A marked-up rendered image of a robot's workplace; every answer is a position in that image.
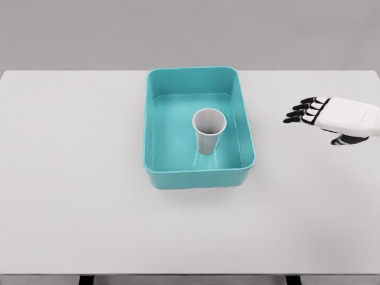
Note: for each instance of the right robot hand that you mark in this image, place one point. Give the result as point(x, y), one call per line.
point(341, 114)

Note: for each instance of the teal plastic basket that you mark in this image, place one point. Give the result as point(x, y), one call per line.
point(166, 166)

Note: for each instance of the white paper cup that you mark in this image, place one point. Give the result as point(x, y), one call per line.
point(207, 139)

